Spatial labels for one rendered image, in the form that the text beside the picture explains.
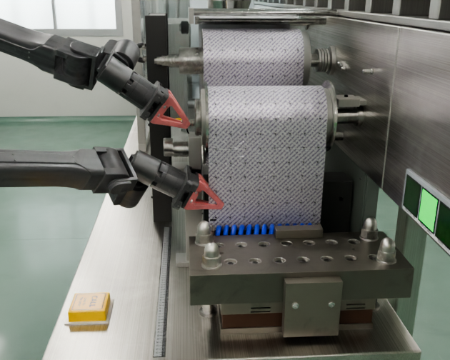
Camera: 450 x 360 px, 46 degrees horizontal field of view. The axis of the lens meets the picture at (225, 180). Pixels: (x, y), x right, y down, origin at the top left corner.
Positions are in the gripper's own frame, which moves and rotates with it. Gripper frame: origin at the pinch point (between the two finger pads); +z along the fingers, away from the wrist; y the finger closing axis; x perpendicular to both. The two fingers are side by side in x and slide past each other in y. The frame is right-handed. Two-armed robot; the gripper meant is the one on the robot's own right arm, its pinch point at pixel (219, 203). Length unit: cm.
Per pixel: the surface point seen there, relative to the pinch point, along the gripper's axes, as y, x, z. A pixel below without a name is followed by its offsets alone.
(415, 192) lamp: 25.1, 24.2, 20.1
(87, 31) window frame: -556, -62, -98
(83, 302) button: 10.2, -26.7, -16.3
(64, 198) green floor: -288, -145, -34
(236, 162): 0.3, 9.5, -1.4
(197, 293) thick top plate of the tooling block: 19.9, -9.9, -0.5
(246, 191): 0.3, 5.1, 3.4
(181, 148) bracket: -8.2, 4.9, -11.3
